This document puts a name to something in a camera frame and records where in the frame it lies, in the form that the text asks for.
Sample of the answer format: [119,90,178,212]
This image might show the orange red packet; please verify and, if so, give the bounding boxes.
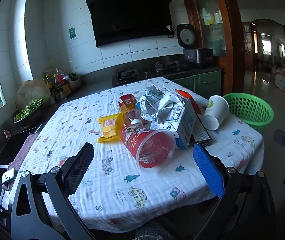
[175,89,203,115]

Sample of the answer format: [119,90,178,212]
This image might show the printed blanket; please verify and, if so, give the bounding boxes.
[1,76,264,233]

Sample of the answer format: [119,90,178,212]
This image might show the yellow snack packet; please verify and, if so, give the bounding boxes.
[98,112,125,143]

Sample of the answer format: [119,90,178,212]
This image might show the wooden glass door cabinet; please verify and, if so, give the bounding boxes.
[179,0,245,95]

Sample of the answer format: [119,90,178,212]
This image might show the black rectangular box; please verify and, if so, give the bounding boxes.
[191,115,212,146]

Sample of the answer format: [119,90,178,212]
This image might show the black range hood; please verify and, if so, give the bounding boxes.
[85,0,178,47]

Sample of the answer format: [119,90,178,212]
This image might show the crumpled silver foil wrapper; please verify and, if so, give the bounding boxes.
[135,85,184,130]

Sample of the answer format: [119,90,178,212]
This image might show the green kitchen cabinet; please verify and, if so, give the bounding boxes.
[172,70,223,97]

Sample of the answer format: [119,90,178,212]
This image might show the white paper cup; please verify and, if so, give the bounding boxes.
[202,95,230,131]

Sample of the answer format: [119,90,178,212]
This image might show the bowl of green vegetables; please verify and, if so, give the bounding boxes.
[14,98,45,128]

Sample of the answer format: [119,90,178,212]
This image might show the clear plastic bottle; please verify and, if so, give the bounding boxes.
[124,109,149,128]

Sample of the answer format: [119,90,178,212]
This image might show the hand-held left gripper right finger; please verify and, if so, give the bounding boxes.
[182,144,276,240]

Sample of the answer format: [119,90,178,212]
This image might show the purple towel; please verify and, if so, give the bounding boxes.
[8,132,39,173]

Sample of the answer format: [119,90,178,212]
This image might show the white power strip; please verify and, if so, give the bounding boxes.
[2,168,15,183]

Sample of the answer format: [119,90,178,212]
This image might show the blue white milk carton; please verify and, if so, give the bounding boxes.
[151,97,198,150]

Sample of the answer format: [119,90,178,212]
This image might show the black rice cooker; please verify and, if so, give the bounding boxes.
[176,23,214,68]

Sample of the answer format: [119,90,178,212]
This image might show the metal pot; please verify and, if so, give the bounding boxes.
[68,73,82,90]

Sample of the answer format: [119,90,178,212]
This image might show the red gold drink carton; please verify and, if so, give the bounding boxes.
[118,94,137,113]

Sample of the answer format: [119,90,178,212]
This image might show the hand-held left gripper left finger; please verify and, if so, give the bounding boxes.
[10,142,98,240]

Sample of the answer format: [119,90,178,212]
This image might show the black gas stove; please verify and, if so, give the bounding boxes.
[112,61,190,87]

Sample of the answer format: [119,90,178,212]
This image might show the group of condiment bottles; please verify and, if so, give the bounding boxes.
[44,67,69,103]

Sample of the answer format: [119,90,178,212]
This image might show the red printed plastic cup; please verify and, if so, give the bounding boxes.
[120,125,176,173]

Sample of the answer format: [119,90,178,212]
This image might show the green plastic basket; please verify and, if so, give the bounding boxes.
[223,93,274,133]

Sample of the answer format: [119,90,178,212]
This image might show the round wooden cutting board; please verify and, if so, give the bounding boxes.
[15,79,51,110]

